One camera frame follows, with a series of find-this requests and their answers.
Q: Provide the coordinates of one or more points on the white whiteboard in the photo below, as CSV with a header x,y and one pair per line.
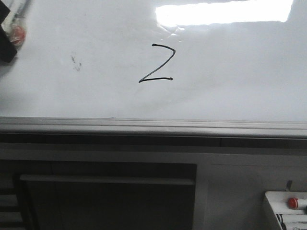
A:
x,y
160,59

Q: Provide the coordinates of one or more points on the red-capped white marker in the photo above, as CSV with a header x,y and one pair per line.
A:
x,y
297,203

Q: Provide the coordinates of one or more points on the grey whiteboard marker tray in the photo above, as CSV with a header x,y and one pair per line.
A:
x,y
166,132

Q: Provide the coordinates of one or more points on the white marker with red tape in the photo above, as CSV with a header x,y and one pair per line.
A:
x,y
14,23

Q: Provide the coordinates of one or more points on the black-striped marker in box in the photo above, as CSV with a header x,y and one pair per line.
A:
x,y
292,222

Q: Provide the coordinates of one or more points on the white storage box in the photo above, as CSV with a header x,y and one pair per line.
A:
x,y
275,202

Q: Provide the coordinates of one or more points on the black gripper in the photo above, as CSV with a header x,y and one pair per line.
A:
x,y
7,49

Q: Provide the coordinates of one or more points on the dark cabinet panel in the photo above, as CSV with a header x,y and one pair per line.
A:
x,y
71,195

